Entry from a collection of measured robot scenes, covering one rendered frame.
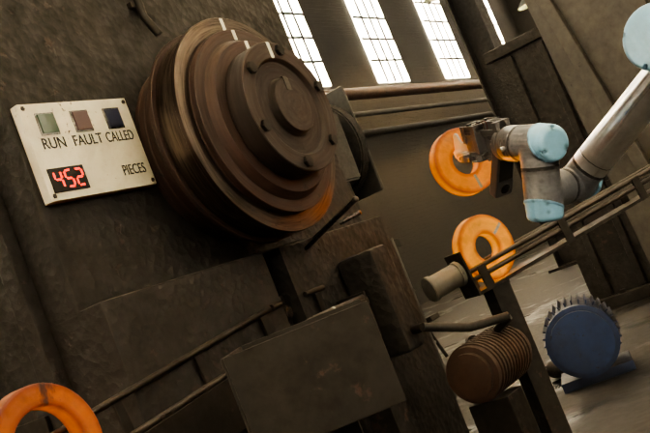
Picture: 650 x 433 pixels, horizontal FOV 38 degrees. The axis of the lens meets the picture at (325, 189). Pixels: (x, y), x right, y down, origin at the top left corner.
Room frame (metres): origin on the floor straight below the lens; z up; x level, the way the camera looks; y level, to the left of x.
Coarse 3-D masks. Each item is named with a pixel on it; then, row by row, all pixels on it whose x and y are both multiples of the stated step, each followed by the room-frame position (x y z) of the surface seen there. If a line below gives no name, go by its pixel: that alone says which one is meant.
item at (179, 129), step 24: (216, 24) 1.88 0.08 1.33; (240, 24) 1.95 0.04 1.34; (192, 48) 1.79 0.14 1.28; (168, 72) 1.76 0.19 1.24; (168, 96) 1.73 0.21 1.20; (168, 120) 1.73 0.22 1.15; (192, 120) 1.72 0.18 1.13; (168, 144) 1.74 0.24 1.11; (192, 144) 1.70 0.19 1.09; (192, 168) 1.73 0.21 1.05; (216, 168) 1.73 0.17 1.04; (216, 192) 1.75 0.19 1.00; (240, 192) 1.77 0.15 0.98; (240, 216) 1.79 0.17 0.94; (264, 216) 1.81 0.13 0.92; (288, 216) 1.87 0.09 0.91; (312, 216) 1.94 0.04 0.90
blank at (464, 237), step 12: (480, 216) 2.20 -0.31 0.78; (492, 216) 2.21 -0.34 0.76; (468, 228) 2.17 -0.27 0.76; (480, 228) 2.19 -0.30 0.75; (492, 228) 2.21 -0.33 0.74; (504, 228) 2.22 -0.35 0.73; (456, 240) 2.17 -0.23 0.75; (468, 240) 2.17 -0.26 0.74; (492, 240) 2.22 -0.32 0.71; (504, 240) 2.21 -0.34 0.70; (456, 252) 2.17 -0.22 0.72; (468, 252) 2.16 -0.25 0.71; (492, 252) 2.22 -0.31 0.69; (468, 264) 2.15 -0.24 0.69; (492, 264) 2.18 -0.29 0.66; (492, 276) 2.18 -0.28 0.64
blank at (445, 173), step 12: (444, 132) 2.12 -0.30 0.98; (456, 132) 2.13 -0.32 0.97; (432, 144) 2.13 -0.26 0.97; (444, 144) 2.11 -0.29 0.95; (432, 156) 2.10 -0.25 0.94; (444, 156) 2.10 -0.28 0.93; (432, 168) 2.11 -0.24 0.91; (444, 168) 2.10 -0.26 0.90; (456, 168) 2.11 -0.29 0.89; (480, 168) 2.13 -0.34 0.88; (444, 180) 2.09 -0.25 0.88; (456, 180) 2.10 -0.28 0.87; (468, 180) 2.11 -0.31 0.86; (480, 180) 2.13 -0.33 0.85; (456, 192) 2.12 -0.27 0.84; (468, 192) 2.11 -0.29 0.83
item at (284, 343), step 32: (320, 320) 1.23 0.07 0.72; (352, 320) 1.23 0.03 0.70; (256, 352) 1.23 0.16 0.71; (288, 352) 1.23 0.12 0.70; (320, 352) 1.23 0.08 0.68; (352, 352) 1.23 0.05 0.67; (384, 352) 1.23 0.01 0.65; (256, 384) 1.23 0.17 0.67; (288, 384) 1.23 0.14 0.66; (320, 384) 1.23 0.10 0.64; (352, 384) 1.23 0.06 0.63; (384, 384) 1.23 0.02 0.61; (256, 416) 1.23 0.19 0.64; (288, 416) 1.23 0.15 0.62; (320, 416) 1.23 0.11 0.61; (352, 416) 1.23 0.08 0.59
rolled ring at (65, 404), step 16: (32, 384) 1.31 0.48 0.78; (48, 384) 1.33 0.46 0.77; (0, 400) 1.29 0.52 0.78; (16, 400) 1.28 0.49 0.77; (32, 400) 1.30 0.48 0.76; (48, 400) 1.32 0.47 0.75; (64, 400) 1.34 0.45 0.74; (80, 400) 1.36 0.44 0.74; (0, 416) 1.25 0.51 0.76; (16, 416) 1.27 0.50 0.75; (64, 416) 1.35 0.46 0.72; (80, 416) 1.36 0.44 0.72; (0, 432) 1.25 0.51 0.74; (80, 432) 1.36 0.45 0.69; (96, 432) 1.37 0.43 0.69
